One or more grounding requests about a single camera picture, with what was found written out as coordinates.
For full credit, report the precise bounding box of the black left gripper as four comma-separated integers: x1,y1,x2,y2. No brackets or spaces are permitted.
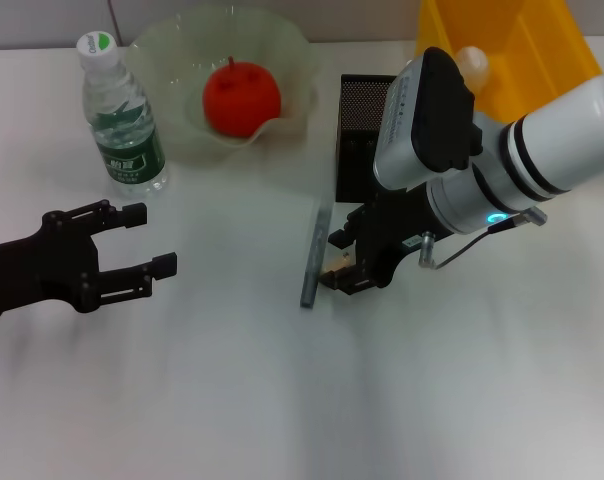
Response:
0,199,179,318

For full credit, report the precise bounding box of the pale green glass fruit bowl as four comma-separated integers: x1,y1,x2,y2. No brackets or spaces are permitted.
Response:
126,7,323,167

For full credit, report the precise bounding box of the grey cable with metal connector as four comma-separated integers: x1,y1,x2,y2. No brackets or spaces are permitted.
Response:
418,208,548,270

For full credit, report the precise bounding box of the yellow plastic storage bin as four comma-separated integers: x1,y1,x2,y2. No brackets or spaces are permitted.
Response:
413,0,604,124

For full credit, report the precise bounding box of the red orange fruit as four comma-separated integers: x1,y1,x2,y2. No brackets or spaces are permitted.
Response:
202,55,283,139

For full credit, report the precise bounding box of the white paper ball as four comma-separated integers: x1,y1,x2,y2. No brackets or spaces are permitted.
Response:
454,45,492,95

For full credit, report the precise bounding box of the grey pen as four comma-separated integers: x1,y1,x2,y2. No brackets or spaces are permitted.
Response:
299,197,335,310

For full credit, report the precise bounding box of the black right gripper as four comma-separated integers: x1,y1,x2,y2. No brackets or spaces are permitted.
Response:
320,181,454,297

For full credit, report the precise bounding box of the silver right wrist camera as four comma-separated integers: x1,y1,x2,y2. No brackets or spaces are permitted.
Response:
372,47,485,192

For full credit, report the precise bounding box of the clear water bottle green label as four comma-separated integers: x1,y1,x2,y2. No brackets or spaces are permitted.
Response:
76,30,169,200

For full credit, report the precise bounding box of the black mesh pen holder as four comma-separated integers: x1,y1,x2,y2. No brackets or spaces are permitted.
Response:
334,73,399,204

